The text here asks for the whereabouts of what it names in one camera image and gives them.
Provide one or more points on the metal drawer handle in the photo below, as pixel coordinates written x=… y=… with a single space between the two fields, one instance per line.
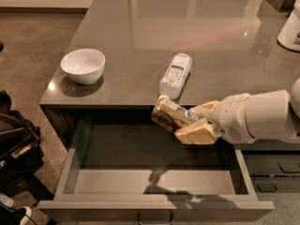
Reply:
x=155 y=218

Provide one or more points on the clear plastic water bottle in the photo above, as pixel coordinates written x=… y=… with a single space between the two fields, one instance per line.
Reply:
x=175 y=76

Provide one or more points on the open grey top drawer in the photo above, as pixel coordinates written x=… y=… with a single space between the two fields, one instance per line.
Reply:
x=120 y=163

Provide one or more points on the closed dark lower drawers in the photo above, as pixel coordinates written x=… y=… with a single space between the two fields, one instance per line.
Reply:
x=273 y=166

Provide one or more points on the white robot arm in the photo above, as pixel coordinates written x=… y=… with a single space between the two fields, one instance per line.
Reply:
x=246 y=118

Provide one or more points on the black equipment case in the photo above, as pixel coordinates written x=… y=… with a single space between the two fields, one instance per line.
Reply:
x=20 y=151

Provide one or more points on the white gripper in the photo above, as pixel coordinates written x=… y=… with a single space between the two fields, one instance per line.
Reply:
x=232 y=118

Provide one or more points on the white ceramic bowl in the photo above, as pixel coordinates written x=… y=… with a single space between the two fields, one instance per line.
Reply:
x=84 y=66

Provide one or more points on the white shoe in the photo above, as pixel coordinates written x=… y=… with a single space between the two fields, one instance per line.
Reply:
x=13 y=216

